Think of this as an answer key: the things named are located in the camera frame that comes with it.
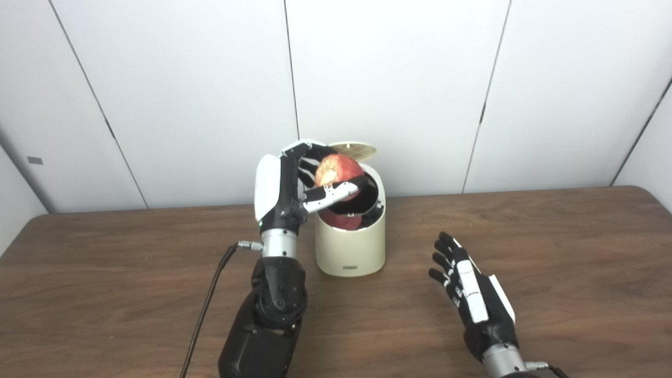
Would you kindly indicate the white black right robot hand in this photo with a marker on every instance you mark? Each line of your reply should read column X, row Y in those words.
column 485, row 315

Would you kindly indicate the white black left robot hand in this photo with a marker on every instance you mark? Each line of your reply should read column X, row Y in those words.
column 275, row 189

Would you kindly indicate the red apple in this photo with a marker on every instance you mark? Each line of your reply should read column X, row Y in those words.
column 338, row 169

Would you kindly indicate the cream round bin lid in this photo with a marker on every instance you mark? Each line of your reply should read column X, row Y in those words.
column 357, row 150

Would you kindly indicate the cream-colored desktop bin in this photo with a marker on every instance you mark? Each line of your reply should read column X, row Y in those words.
column 352, row 252

